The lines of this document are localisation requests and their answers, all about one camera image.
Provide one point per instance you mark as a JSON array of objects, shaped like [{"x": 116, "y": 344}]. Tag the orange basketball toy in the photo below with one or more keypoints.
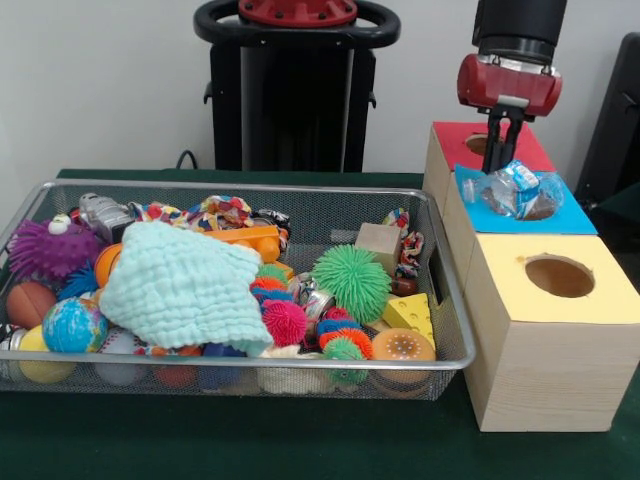
[{"x": 106, "y": 265}]

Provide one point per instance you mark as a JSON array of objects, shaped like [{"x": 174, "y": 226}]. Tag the purple spiky ball with eyes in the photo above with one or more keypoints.
[{"x": 50, "y": 250}]

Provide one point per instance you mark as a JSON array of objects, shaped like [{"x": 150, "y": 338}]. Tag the plain wooden cube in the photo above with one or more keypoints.
[{"x": 377, "y": 242}]

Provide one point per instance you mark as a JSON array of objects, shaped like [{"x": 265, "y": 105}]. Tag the toy burger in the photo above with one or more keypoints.
[{"x": 402, "y": 345}]

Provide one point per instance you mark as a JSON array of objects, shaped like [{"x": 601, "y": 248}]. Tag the wooden box with three holes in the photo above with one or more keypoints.
[{"x": 545, "y": 370}]

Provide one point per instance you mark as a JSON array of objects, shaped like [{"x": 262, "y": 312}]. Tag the crushed clear plastic bottle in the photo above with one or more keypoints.
[{"x": 515, "y": 192}]

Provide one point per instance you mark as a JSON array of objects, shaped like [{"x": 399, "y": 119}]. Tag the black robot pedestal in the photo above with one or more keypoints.
[{"x": 300, "y": 100}]

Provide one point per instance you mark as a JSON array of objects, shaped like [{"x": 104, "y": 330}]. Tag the plain green spiky ball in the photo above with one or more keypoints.
[{"x": 350, "y": 280}]

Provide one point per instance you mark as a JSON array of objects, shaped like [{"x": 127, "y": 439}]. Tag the brown toy football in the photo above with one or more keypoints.
[{"x": 30, "y": 305}]

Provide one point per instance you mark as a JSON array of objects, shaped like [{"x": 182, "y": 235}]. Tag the dark green table cloth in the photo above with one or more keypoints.
[{"x": 300, "y": 440}]

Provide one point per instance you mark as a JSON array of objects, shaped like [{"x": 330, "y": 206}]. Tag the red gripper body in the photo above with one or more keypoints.
[{"x": 505, "y": 87}]

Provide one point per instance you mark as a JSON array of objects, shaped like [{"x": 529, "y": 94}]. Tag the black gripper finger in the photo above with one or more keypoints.
[
  {"x": 492, "y": 150},
  {"x": 512, "y": 140}
]

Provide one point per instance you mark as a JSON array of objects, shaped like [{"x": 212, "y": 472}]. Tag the yellow toy cheese wedge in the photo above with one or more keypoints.
[{"x": 410, "y": 312}]

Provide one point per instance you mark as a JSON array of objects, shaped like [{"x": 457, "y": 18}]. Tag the mint green cloth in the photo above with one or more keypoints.
[{"x": 185, "y": 290}]

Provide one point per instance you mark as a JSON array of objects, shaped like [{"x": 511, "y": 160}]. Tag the orange plastic toy block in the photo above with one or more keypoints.
[{"x": 260, "y": 240}]

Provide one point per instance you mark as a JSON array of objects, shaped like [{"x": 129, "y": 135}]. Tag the globe print ball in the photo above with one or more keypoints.
[{"x": 75, "y": 325}]

